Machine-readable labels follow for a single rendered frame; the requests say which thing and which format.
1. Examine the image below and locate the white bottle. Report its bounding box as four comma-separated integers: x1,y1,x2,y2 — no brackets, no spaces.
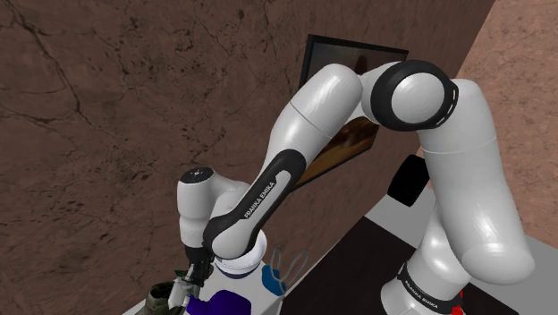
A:
166,278,193,310

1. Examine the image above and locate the framed wall picture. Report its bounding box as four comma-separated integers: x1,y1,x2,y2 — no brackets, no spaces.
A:
294,34,410,191

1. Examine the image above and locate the white bowl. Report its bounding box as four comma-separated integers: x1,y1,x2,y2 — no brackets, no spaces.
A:
213,228,268,280

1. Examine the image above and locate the olive green container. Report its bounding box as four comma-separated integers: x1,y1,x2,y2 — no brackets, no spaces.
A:
145,281,180,315

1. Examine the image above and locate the black block-shaped object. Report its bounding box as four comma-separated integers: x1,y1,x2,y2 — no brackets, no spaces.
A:
386,154,431,208

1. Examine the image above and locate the purple object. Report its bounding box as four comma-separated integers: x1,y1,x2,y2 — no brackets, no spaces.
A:
185,289,252,315

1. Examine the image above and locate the blue-handled wire whisk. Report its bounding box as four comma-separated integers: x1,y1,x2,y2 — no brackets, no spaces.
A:
260,247,311,297

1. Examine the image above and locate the dark robot stand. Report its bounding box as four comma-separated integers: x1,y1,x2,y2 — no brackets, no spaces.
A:
278,217,520,315

